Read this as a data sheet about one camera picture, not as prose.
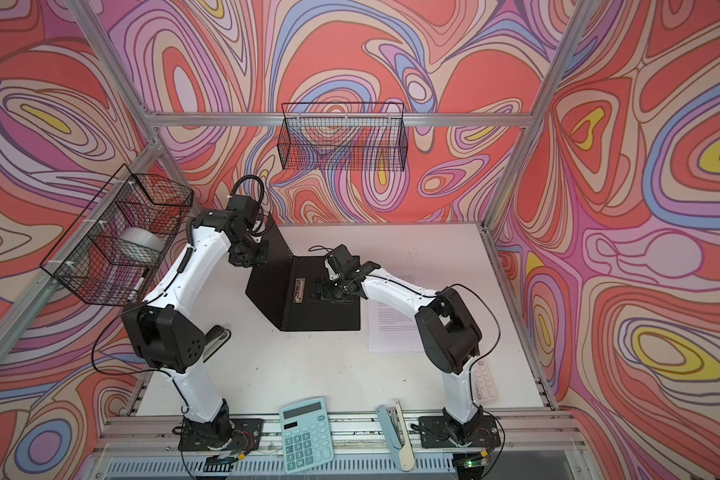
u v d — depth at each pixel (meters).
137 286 0.72
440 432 0.73
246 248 0.70
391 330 0.92
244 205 0.67
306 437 0.72
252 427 0.75
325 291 0.79
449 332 0.50
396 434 0.71
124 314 0.44
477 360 0.52
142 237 0.74
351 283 0.67
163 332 0.47
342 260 0.72
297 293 0.99
